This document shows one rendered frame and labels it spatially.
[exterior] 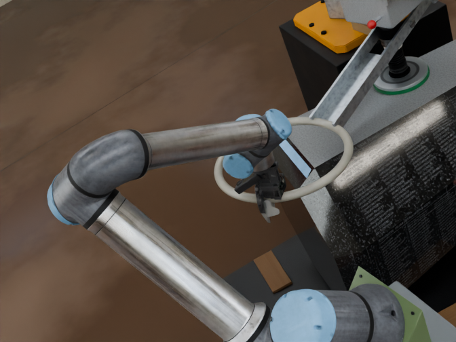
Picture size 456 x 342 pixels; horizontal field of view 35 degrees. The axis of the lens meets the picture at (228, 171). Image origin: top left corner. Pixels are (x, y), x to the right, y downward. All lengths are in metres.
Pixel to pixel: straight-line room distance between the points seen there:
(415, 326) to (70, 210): 0.84
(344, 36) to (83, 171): 2.03
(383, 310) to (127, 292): 2.22
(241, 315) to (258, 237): 1.97
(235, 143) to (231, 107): 2.86
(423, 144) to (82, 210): 1.44
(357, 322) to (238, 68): 3.57
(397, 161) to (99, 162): 1.37
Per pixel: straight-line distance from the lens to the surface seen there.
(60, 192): 1.65
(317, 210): 2.63
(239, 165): 2.02
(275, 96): 4.61
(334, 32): 3.44
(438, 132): 2.72
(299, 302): 1.62
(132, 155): 1.58
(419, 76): 2.84
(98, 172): 1.57
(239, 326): 1.72
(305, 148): 2.69
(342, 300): 1.66
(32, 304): 4.08
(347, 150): 2.42
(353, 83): 2.71
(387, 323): 1.73
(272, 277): 3.41
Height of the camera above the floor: 2.44
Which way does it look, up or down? 36 degrees down
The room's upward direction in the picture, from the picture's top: 25 degrees counter-clockwise
